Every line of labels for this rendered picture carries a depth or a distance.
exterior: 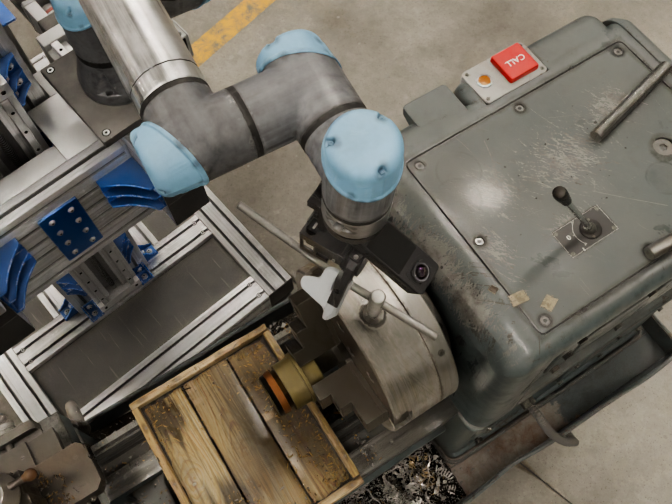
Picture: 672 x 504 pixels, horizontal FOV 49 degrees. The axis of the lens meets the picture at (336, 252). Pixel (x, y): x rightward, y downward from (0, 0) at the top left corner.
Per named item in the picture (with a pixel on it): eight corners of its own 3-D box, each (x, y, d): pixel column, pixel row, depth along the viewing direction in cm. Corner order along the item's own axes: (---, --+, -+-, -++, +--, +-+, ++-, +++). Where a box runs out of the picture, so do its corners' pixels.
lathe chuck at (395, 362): (334, 277, 145) (341, 216, 115) (424, 414, 136) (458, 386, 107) (295, 300, 143) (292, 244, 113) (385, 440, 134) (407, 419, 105)
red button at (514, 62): (515, 48, 129) (517, 41, 127) (537, 71, 127) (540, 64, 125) (488, 63, 128) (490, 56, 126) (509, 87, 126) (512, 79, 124)
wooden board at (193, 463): (266, 328, 148) (264, 322, 144) (364, 484, 135) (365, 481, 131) (133, 409, 142) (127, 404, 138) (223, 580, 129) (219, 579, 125)
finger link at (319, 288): (295, 299, 97) (318, 247, 92) (333, 322, 96) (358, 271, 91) (285, 311, 94) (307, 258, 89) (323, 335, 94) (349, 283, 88)
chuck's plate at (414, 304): (348, 268, 145) (360, 205, 116) (440, 404, 137) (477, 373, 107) (334, 277, 144) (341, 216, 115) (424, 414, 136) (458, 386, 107)
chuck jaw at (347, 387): (366, 349, 121) (408, 406, 115) (368, 361, 125) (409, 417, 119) (310, 385, 118) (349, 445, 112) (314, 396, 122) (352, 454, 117)
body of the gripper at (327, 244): (330, 204, 93) (334, 161, 82) (388, 238, 92) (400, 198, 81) (298, 251, 91) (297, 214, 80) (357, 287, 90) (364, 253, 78)
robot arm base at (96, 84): (65, 70, 139) (45, 35, 130) (130, 29, 143) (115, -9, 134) (109, 119, 134) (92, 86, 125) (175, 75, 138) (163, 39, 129)
